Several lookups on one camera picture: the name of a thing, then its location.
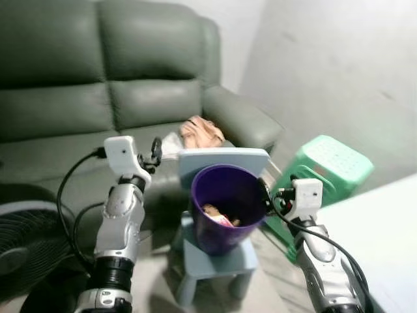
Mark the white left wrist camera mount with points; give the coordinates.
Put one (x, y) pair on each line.
(120, 153)

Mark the dark green leather sofa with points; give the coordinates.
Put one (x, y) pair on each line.
(58, 45)

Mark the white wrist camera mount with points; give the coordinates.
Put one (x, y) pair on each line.
(307, 193)
(120, 153)

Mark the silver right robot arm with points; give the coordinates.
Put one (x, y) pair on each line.
(319, 261)

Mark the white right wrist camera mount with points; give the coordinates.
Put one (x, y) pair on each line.
(307, 193)

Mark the pink crumpled cloth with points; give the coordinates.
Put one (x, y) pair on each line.
(202, 132)

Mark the black floor fan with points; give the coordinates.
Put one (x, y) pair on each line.
(26, 241)

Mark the purple plastic rubbish bin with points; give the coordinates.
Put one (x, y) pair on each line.
(215, 241)

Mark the white cloth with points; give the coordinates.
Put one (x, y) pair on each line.
(172, 143)

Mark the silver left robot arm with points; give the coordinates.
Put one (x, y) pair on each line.
(120, 222)

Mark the light blue small chair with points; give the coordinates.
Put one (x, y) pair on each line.
(221, 160)

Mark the green plastic stool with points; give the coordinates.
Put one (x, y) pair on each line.
(332, 160)

